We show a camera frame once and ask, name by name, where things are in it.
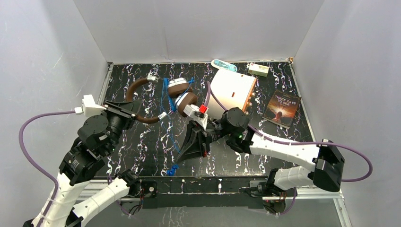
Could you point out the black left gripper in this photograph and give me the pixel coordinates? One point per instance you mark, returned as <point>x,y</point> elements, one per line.
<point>123,112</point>

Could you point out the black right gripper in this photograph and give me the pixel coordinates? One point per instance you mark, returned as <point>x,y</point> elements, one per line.
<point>195,145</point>

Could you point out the brown silver headphones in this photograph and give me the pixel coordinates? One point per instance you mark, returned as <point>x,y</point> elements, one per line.
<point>179,93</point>

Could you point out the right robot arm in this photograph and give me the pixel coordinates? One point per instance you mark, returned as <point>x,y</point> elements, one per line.
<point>317,163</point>

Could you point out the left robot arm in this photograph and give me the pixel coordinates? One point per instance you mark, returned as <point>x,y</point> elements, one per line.
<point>97,139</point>

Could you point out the white cylindrical drum box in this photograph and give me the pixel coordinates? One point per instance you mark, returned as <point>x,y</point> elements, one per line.
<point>233,89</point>

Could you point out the blue white blister pack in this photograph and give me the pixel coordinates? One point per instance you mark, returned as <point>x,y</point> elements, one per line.
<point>223,65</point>

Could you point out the dark book three days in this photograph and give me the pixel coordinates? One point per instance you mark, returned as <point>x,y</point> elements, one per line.
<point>281,108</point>

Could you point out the small white green box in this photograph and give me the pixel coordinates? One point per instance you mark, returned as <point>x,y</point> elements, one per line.
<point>258,70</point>

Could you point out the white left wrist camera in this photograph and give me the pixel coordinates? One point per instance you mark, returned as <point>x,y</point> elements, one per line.
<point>88,107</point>

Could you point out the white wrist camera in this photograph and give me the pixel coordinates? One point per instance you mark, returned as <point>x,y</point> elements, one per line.
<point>197,112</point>
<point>88,107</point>

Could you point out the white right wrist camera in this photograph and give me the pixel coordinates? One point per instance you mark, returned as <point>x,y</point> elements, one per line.
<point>197,112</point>

